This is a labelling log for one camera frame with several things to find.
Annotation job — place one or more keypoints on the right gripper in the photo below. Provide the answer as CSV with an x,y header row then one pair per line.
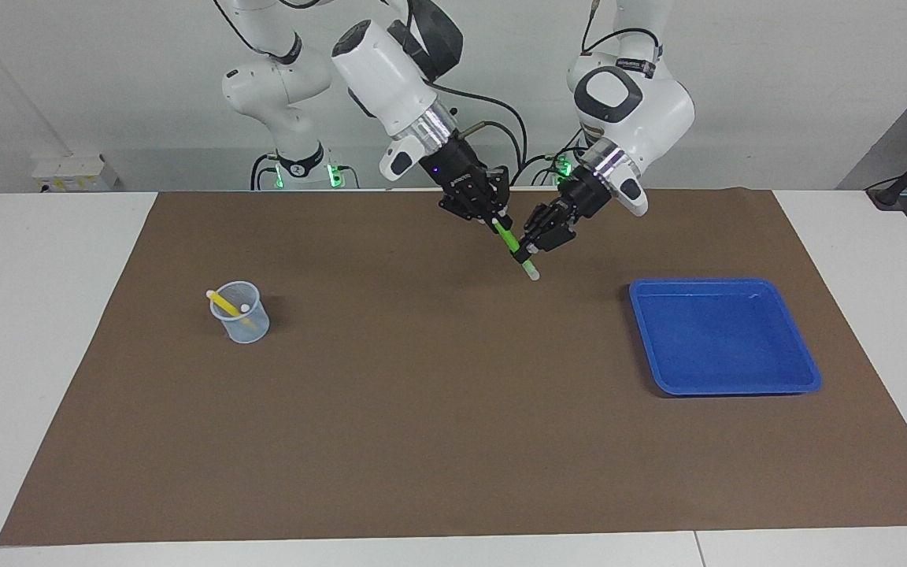
x,y
457,175

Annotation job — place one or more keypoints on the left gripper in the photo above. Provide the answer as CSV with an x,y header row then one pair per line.
x,y
583,198

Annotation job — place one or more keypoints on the green pen with white cap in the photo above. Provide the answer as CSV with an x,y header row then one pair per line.
x,y
511,242

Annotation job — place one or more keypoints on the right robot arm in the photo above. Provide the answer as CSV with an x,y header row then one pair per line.
x,y
386,75

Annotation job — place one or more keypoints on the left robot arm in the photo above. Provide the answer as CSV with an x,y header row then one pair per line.
x,y
650,106

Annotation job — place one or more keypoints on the blue plastic tray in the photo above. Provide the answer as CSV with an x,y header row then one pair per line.
x,y
725,339

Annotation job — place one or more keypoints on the clear plastic measuring cup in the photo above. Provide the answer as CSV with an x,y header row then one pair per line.
x,y
242,329

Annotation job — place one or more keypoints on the yellow pen with white cap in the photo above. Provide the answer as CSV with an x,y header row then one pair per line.
x,y
223,302

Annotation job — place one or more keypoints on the white wall box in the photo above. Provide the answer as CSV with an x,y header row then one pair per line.
x,y
75,173

